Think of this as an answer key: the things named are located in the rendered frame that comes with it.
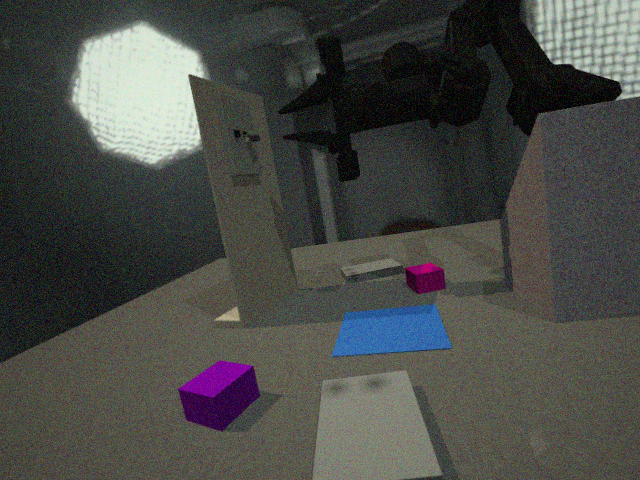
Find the blue square marker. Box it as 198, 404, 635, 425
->
332, 304, 452, 357

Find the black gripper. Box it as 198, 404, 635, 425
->
278, 36, 393, 182

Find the magenta cube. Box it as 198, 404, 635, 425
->
405, 263, 446, 294

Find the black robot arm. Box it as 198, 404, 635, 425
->
382, 0, 623, 136

